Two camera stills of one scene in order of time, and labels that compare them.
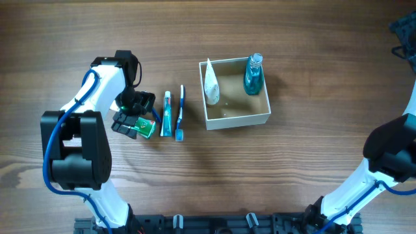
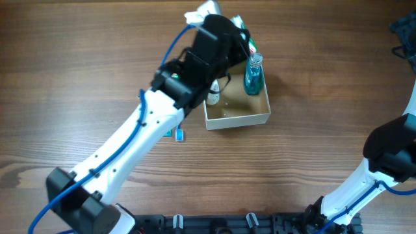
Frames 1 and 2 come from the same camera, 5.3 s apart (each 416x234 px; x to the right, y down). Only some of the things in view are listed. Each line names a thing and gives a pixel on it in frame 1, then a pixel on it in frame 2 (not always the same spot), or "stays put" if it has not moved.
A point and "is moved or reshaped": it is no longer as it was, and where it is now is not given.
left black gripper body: x=134 y=103 → x=239 y=48
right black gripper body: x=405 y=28 stays put
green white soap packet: x=143 y=127 is moved or reshaped
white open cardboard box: x=235 y=107 stays put
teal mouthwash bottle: x=254 y=76 stays put
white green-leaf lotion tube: x=211 y=85 stays put
